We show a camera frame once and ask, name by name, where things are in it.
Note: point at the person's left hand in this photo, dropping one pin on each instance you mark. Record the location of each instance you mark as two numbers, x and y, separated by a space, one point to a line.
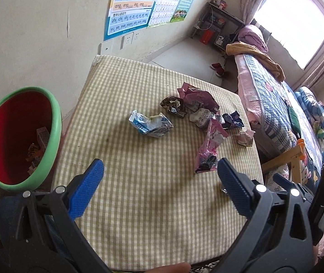
170 268

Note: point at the white floral carton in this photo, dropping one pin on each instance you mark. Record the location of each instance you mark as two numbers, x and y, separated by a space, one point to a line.
202 116

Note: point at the white chart wall poster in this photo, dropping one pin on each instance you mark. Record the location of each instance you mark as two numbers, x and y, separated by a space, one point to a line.
164 5

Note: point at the yellow blanket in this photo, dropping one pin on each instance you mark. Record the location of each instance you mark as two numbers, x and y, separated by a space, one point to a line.
247 48

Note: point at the white blank wall plate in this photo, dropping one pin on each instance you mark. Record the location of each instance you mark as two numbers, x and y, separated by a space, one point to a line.
105 47

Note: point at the blue letter wall poster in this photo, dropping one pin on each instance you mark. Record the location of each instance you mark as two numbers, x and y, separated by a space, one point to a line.
130 14

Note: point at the pink folded quilt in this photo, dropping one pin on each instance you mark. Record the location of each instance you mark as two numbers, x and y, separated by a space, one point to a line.
253 35

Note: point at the red bin with green rim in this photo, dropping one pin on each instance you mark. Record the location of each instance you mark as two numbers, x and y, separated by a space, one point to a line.
14 136

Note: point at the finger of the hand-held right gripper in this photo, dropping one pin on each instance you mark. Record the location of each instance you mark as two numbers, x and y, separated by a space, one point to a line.
281 180

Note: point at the white wall socket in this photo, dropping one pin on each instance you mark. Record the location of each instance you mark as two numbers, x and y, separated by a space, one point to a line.
126 42
135 37

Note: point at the bright window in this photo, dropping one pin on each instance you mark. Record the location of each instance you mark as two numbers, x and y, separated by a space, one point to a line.
293 20

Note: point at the small silver wrapper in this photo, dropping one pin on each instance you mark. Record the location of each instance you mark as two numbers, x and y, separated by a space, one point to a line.
223 189

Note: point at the long pink purple wrapper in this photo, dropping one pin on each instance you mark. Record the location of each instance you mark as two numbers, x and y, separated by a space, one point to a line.
210 145

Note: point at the small red white box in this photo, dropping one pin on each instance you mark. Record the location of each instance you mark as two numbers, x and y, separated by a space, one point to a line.
220 2

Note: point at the dark green cloth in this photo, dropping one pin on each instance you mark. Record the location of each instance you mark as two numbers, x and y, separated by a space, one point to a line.
293 118

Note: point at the pink bed sheet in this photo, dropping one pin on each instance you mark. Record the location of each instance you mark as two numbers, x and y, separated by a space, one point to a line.
246 91

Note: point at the white floral cushion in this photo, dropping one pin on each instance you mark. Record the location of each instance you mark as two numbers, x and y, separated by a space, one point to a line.
276 182

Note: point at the white container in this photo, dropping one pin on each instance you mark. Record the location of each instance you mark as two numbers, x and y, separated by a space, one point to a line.
220 40

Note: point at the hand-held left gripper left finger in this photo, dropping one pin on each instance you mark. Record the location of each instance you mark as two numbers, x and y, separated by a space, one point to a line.
88 187

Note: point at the green cartoon wall poster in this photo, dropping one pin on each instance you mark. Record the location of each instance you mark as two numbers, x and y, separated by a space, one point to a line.
184 2

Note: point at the large pink bag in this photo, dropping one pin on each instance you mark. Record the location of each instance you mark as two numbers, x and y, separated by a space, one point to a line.
199 96

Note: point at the blue patterned pillow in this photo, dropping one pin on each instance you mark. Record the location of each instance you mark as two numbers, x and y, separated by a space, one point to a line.
307 96

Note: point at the blue white pouch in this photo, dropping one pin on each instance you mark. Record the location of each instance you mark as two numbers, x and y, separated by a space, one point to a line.
147 122

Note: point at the bed with quilt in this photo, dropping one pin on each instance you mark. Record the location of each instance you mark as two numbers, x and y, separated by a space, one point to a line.
270 105

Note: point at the wooden chair frame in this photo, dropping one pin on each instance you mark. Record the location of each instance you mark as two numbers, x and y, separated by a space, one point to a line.
281 159

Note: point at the dark metal shelf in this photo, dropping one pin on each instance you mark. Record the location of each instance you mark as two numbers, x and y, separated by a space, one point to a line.
230 20

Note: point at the small white carton box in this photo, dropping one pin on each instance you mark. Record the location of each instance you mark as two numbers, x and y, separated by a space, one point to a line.
246 138

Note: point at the dark blue wrapper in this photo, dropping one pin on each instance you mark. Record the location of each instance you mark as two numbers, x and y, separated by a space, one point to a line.
234 121

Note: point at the small brown carton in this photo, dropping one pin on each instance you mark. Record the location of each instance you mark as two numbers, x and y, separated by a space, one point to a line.
43 138

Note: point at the dark foil wrapper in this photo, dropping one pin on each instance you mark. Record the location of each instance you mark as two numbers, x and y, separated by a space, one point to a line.
172 103

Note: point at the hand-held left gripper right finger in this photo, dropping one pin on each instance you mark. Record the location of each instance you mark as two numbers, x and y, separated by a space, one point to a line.
236 187

